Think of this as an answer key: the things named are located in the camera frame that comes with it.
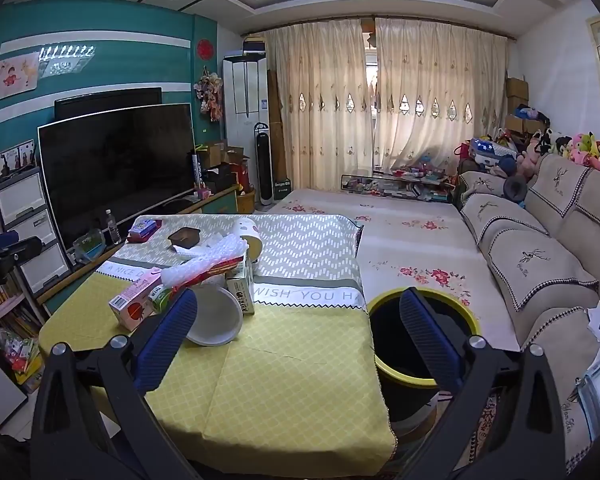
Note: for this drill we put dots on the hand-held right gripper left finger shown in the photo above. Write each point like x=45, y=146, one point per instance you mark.
x=167, y=340

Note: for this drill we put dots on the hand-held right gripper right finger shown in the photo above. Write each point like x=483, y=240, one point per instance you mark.
x=425, y=340

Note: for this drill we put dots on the green snack packet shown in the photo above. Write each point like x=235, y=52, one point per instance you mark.
x=160, y=299

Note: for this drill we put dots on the yellow rimmed black trash bin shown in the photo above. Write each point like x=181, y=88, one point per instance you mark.
x=382, y=330

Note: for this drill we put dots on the pink juice carton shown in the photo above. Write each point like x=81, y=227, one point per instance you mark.
x=130, y=305

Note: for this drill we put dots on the white printed paper tub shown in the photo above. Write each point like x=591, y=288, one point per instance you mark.
x=220, y=317

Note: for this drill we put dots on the white plastic wrapper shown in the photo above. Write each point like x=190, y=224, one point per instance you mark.
x=200, y=267

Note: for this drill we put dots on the white brown milk carton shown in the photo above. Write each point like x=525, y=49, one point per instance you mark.
x=242, y=290

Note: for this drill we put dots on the red yellow wrapper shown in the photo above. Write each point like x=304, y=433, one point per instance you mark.
x=226, y=266

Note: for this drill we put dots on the dark plastic tray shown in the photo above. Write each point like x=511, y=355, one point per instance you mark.
x=184, y=237

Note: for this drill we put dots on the cream paper cup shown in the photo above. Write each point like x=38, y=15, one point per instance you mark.
x=250, y=232

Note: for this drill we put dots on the white plastic drawer unit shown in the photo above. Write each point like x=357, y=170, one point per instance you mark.
x=22, y=200

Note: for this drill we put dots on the clear green plastic bag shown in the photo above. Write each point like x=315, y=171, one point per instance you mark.
x=87, y=245

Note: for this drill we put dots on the pile of books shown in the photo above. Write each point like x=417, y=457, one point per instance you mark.
x=15, y=355

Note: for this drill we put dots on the clear water bottle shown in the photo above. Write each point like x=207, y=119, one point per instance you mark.
x=113, y=230

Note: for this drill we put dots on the white floral floor mat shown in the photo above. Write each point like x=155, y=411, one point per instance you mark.
x=405, y=245

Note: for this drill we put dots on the blue pink tissue pack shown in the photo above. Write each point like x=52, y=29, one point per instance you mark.
x=142, y=230

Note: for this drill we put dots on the large black television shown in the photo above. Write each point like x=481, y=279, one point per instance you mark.
x=115, y=170

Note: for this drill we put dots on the yellow green printed tablecloth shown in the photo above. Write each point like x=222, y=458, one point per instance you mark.
x=290, y=360

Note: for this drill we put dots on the beige fabric sofa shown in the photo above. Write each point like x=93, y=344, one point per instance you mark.
x=540, y=280

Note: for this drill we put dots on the yellow basket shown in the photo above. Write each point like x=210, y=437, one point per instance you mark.
x=246, y=201

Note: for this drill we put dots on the black shuttlecock tube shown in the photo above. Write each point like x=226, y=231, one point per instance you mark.
x=198, y=167

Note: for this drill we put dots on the pale blue plastic bag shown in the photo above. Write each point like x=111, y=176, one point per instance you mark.
x=597, y=385

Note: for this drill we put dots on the black tower fan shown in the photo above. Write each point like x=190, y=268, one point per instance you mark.
x=264, y=170

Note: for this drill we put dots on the brown cardboard box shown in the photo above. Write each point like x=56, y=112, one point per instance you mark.
x=232, y=155

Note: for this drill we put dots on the blue white bag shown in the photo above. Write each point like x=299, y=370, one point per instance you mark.
x=490, y=149

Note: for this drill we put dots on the hanging flower decoration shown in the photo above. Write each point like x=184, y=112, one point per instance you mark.
x=209, y=92

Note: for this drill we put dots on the pile of plush toys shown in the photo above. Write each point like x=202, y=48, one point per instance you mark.
x=580, y=150

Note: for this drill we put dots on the cream patterned curtain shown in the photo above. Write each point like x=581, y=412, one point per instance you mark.
x=440, y=85
x=315, y=100

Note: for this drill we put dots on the stack of cardboard boxes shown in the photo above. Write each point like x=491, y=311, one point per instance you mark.
x=516, y=97

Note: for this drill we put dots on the white standing air conditioner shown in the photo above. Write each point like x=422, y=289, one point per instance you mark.
x=245, y=90

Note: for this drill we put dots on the small photo frame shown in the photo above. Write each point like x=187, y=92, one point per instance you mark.
x=15, y=157

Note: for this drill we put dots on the cartoon wall poster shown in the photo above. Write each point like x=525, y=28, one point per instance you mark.
x=15, y=77

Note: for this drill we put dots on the black wall-mounted screen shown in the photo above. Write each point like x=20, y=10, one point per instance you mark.
x=105, y=100

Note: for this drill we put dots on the red round wall ornament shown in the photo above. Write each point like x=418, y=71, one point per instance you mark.
x=205, y=50

